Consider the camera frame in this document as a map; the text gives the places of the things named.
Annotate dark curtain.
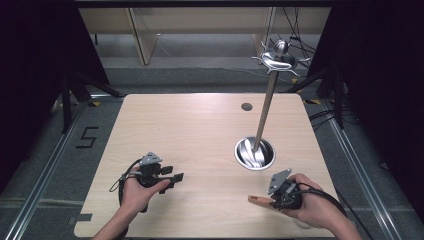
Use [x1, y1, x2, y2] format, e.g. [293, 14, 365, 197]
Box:
[305, 0, 424, 216]
[0, 0, 112, 196]

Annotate hanging black cables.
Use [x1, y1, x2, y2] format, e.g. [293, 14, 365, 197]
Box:
[268, 6, 318, 69]

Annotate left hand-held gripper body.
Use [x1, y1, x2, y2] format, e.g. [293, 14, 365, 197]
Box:
[137, 151, 171, 188]

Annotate aluminium floor rail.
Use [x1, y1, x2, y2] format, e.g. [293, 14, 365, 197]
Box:
[3, 99, 88, 240]
[320, 99, 403, 240]

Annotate person's right hand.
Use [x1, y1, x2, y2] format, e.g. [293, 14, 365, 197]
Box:
[282, 172, 339, 230]

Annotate person's left hand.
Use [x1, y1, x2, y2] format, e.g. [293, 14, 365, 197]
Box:
[119, 166, 171, 218]

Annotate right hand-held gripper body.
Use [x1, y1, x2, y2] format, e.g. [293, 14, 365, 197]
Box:
[266, 168, 304, 211]

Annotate left hand-held gripper cable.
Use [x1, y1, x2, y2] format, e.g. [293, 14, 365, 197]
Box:
[108, 158, 144, 205]

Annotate black floor cables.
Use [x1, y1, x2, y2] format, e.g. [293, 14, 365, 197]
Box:
[308, 107, 338, 132]

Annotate metal utensil hanging stand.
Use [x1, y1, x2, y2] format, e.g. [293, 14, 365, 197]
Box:
[233, 39, 312, 172]

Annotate black tripod stand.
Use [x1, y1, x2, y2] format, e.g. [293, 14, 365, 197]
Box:
[282, 63, 348, 130]
[59, 64, 125, 135]

